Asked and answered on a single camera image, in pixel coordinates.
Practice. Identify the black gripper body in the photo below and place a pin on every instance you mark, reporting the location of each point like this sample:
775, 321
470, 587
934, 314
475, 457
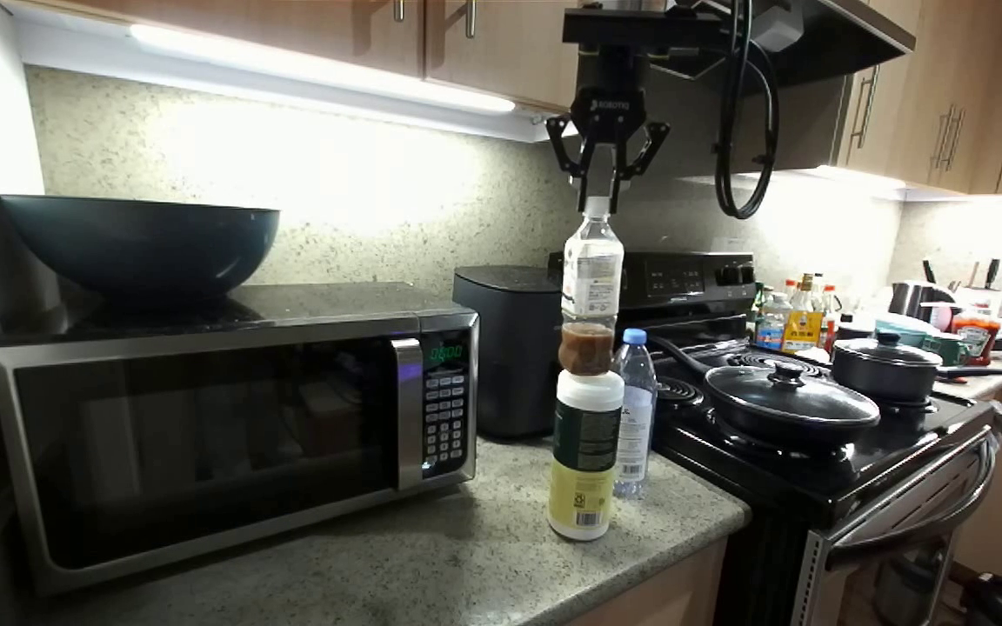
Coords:
610, 90

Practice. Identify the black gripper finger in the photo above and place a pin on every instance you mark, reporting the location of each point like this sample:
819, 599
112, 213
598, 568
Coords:
647, 143
569, 133

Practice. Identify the clear bottle with brown tea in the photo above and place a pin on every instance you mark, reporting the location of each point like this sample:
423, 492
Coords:
589, 281

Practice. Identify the blue label bottle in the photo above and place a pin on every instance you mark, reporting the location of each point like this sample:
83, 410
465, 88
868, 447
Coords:
770, 323

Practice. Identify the yellow oil bottle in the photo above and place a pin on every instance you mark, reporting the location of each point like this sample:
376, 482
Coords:
802, 319

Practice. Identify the red capped bottle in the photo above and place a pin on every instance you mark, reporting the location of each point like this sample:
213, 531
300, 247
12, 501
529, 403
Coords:
829, 312

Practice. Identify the clear water bottle blue cap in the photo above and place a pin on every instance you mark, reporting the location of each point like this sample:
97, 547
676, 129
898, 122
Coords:
639, 420

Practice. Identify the black frying pan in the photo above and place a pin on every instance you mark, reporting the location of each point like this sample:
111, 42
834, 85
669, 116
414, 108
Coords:
679, 354

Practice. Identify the stainless range hood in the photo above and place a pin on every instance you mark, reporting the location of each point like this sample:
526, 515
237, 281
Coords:
828, 37

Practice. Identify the black air fryer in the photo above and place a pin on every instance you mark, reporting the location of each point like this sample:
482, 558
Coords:
505, 348

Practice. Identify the under cabinet light strip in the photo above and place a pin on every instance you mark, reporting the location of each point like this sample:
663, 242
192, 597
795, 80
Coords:
294, 73

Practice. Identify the glass pan lid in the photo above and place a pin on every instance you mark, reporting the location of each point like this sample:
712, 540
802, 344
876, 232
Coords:
790, 402

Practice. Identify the black pot lid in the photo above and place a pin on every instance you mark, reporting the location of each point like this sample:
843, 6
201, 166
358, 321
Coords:
886, 348

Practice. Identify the green yellow canister white lid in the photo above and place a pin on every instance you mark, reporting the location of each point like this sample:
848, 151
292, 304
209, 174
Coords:
585, 465

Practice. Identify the black cooking pot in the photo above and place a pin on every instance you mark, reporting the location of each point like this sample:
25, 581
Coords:
886, 384

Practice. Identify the black electric stove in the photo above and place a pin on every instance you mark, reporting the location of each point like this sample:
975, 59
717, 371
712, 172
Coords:
756, 473

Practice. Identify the red cup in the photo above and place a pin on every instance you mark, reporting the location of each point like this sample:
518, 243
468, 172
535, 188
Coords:
975, 338

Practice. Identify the wood base cabinet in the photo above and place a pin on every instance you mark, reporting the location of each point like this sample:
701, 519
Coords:
663, 591

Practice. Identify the dark blue bowl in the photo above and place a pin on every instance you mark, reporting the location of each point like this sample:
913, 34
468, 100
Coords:
132, 247

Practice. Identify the stainless steel microwave oven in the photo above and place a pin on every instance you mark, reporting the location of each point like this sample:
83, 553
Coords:
201, 438

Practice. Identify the wood corner wall cabinet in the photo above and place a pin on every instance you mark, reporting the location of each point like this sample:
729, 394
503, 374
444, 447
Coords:
966, 80

